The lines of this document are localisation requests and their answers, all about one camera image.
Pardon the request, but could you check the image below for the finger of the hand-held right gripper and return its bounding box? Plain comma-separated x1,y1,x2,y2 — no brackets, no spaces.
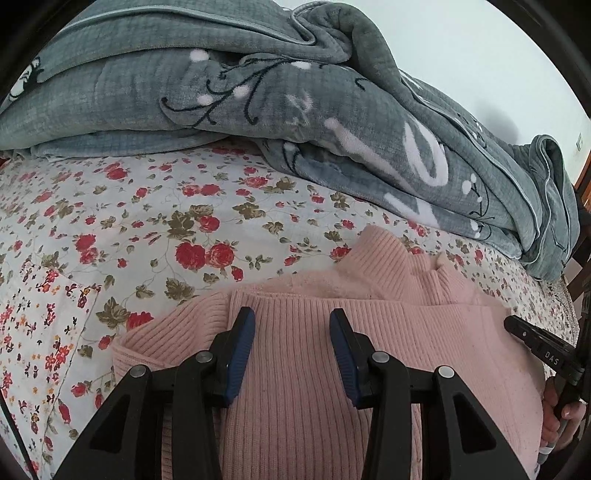
503,315,580,384

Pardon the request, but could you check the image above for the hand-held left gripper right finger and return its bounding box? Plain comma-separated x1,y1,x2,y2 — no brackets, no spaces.
329,308,532,480

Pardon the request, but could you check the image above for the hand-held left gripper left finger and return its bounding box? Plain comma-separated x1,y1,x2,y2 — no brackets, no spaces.
53,307,257,480

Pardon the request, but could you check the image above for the pink knit sweater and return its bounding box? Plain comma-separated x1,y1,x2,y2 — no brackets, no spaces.
112,225,546,480

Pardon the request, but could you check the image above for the person's right hand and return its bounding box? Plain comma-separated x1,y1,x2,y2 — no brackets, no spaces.
541,376,589,455

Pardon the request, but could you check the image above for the floral bed sheet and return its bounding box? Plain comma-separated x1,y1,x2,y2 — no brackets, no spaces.
0,141,580,480

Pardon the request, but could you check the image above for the grey floral blanket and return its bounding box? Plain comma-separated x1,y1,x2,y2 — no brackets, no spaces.
0,0,581,280

